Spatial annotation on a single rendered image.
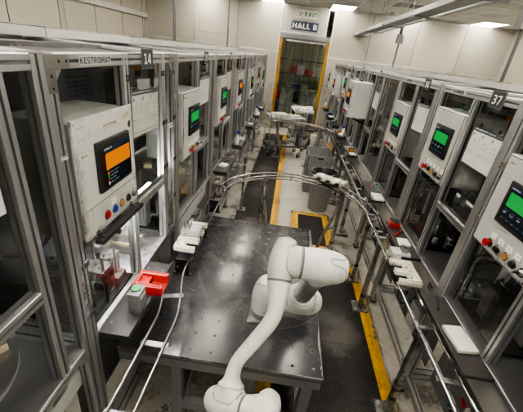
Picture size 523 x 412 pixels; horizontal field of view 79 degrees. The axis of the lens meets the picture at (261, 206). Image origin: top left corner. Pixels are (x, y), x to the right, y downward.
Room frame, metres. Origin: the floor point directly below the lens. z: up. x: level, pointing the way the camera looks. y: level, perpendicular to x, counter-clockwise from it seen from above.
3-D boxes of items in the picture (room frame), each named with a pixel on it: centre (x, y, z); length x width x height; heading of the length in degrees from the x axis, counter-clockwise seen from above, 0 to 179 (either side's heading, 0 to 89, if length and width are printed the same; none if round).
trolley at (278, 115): (7.20, -0.30, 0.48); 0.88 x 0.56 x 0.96; 106
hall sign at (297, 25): (9.82, -0.56, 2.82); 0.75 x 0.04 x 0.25; 88
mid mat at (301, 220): (3.77, -0.71, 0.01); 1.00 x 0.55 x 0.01; 178
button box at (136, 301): (1.14, 0.55, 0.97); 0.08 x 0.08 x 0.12; 88
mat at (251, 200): (6.27, -0.05, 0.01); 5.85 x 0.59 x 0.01; 178
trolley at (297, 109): (8.46, -0.76, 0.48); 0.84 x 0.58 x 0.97; 6
